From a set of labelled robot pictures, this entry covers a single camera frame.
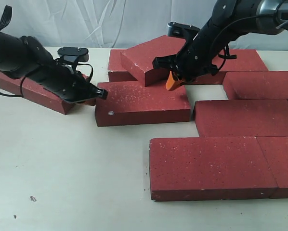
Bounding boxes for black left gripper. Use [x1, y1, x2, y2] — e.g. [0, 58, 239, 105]
[41, 65, 108, 103]

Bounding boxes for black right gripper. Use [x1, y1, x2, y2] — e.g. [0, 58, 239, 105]
[153, 21, 231, 90]

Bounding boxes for red brick with white chip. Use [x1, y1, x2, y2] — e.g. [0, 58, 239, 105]
[95, 81, 191, 127]

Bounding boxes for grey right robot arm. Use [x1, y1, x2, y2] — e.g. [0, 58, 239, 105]
[152, 0, 288, 91]

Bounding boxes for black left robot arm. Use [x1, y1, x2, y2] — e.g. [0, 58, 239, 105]
[0, 31, 108, 103]

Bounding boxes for red brick front large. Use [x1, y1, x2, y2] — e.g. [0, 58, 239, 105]
[149, 137, 278, 202]

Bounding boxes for white backdrop cloth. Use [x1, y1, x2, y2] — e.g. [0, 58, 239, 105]
[0, 0, 288, 51]

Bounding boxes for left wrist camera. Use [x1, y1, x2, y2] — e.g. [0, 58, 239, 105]
[57, 47, 89, 63]

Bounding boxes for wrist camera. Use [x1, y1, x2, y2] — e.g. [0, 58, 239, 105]
[57, 47, 89, 63]
[167, 22, 200, 38]

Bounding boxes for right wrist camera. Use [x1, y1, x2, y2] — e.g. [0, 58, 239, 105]
[167, 22, 200, 38]

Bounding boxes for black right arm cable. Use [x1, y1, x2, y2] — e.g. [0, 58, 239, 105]
[206, 9, 288, 75]

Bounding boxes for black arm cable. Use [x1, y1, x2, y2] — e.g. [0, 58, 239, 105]
[206, 9, 288, 75]
[0, 5, 94, 97]

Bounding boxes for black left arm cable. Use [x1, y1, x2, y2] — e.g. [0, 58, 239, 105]
[0, 5, 94, 97]

